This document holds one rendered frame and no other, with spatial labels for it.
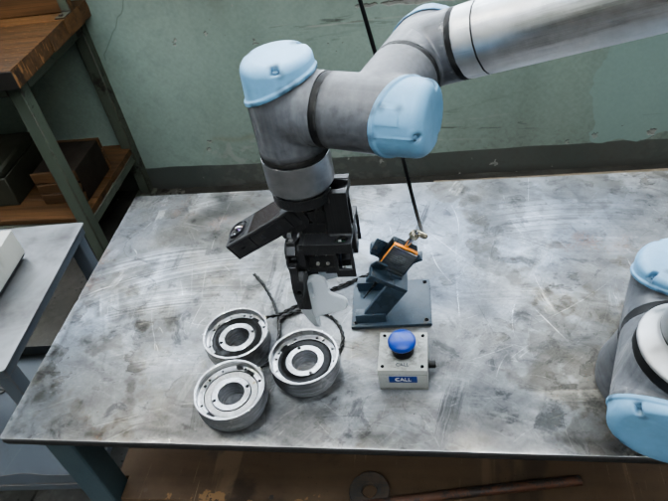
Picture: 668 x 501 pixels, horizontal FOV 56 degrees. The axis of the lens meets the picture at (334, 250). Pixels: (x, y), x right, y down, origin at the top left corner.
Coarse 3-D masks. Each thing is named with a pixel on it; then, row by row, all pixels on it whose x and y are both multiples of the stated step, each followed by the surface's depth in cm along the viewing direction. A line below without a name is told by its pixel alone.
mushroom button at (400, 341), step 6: (396, 330) 90; (402, 330) 90; (408, 330) 90; (390, 336) 90; (396, 336) 89; (402, 336) 89; (408, 336) 89; (414, 336) 89; (390, 342) 89; (396, 342) 88; (402, 342) 88; (408, 342) 88; (414, 342) 88; (390, 348) 89; (396, 348) 88; (402, 348) 88; (408, 348) 88
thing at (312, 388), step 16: (288, 336) 97; (304, 336) 98; (320, 336) 97; (272, 352) 95; (304, 352) 96; (320, 352) 95; (336, 352) 93; (272, 368) 94; (288, 368) 93; (336, 368) 92; (288, 384) 90; (304, 384) 89; (320, 384) 90
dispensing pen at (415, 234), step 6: (414, 234) 93; (420, 234) 93; (426, 234) 93; (396, 240) 95; (402, 240) 96; (408, 240) 94; (414, 240) 93; (390, 246) 95; (396, 246) 95; (408, 246) 94; (414, 246) 96; (384, 252) 96; (372, 288) 101; (366, 294) 103
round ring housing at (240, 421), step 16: (224, 368) 95; (256, 368) 93; (208, 384) 93; (224, 384) 93; (240, 384) 93; (224, 400) 94; (240, 400) 90; (256, 400) 89; (208, 416) 88; (240, 416) 87; (256, 416) 89
